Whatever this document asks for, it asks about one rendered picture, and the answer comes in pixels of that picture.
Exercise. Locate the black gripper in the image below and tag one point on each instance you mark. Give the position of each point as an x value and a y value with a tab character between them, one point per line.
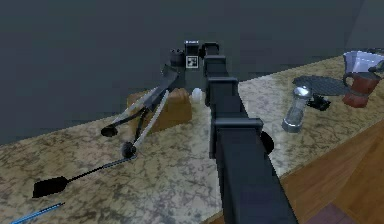
176	58

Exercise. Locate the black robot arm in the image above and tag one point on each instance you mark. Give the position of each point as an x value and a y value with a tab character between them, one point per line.
240	160

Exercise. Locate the white egg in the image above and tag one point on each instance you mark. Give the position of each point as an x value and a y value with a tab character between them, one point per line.
197	95

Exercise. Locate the black spatula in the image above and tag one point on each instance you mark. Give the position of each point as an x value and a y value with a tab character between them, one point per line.
50	186

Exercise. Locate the blue pencil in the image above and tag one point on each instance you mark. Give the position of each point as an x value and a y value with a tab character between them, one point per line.
36	213

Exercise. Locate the glass salt shaker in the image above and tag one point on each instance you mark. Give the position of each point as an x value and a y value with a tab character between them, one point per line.
296	111

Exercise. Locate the small black lump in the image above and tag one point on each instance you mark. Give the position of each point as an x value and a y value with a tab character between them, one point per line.
319	102

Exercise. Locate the black round pan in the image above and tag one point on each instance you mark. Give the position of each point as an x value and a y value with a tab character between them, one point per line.
321	85

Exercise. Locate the red coffee pot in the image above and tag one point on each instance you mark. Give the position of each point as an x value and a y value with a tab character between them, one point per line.
361	88

